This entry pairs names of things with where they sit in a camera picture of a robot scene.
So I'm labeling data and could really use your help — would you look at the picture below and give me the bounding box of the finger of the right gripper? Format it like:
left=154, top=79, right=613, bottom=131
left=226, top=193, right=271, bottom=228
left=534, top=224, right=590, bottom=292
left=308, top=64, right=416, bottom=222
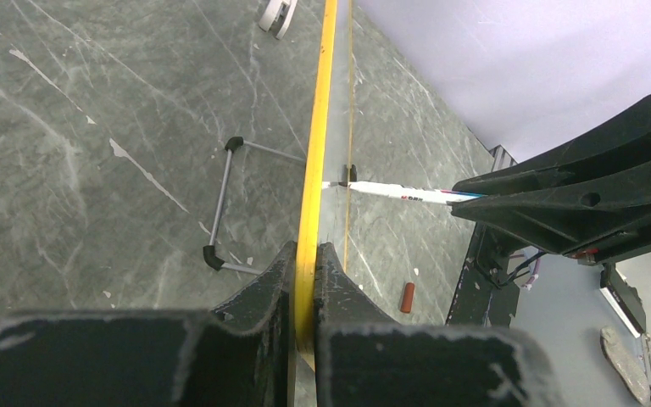
left=453, top=94, right=651, bottom=195
left=452, top=160, right=651, bottom=264

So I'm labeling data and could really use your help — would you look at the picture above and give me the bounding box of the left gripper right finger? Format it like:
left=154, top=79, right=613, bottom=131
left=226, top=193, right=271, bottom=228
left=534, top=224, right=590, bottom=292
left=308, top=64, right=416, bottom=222
left=314, top=243, right=565, bottom=406

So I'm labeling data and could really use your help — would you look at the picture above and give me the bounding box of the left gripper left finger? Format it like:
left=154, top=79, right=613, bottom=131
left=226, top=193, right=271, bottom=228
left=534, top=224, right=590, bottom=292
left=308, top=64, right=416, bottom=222
left=0, top=242, right=296, bottom=406

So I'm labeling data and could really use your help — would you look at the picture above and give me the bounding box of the brown marker cap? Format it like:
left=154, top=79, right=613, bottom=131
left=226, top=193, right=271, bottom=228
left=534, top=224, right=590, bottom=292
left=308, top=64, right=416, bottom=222
left=399, top=282, right=415, bottom=314

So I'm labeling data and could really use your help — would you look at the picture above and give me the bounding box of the yellow framed whiteboard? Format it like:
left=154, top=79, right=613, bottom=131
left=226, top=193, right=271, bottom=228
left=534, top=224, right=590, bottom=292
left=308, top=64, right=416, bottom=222
left=293, top=1, right=355, bottom=369

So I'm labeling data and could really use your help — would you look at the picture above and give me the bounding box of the white brown whiteboard marker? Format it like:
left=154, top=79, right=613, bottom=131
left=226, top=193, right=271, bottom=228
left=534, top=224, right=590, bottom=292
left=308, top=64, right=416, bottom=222
left=321, top=181, right=483, bottom=205

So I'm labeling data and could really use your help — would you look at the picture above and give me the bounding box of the black whiteboard foot clip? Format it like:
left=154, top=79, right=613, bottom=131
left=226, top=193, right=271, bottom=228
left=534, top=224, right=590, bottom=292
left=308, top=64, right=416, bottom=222
left=340, top=164, right=358, bottom=186

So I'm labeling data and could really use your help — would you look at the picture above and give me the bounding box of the white whiteboard eraser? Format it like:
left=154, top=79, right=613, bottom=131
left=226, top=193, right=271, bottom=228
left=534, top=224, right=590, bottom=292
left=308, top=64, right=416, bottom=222
left=258, top=0, right=298, bottom=40

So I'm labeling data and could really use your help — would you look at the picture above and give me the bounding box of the grey wire whiteboard stand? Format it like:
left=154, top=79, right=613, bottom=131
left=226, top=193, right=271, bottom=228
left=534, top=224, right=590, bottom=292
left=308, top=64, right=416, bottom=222
left=202, top=136, right=306, bottom=276

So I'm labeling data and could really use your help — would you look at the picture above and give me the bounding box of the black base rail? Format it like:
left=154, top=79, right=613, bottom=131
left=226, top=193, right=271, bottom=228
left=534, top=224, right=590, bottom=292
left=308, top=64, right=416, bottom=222
left=446, top=223, right=523, bottom=327

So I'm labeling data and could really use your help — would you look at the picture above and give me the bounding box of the aluminium frame rail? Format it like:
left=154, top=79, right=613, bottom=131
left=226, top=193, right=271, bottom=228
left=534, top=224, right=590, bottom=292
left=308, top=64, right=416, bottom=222
left=490, top=145, right=517, bottom=172

